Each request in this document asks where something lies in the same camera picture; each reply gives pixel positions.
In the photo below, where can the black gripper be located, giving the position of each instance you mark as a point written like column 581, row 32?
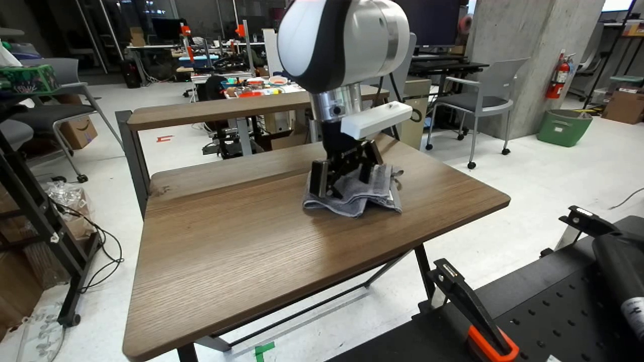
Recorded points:
column 342, row 155

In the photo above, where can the grey towel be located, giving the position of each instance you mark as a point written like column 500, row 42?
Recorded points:
column 354, row 196

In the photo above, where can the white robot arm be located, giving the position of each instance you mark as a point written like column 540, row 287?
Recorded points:
column 329, row 48

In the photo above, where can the wooden table with shelf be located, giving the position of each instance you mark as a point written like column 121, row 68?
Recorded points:
column 230, row 242

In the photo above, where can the grey office chair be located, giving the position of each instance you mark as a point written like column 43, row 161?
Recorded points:
column 488, row 95

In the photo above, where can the black orange clamp front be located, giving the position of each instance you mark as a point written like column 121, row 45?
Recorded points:
column 484, row 334

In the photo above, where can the green bin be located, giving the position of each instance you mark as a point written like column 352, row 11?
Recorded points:
column 565, row 127

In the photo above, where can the red fire extinguisher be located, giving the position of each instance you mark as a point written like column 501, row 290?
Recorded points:
column 559, row 78

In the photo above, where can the black cylindrical device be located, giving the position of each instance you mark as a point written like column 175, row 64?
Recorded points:
column 620, row 260

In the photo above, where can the cardboard box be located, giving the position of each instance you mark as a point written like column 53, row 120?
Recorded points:
column 624, row 106

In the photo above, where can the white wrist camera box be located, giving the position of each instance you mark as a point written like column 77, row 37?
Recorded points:
column 376, row 119

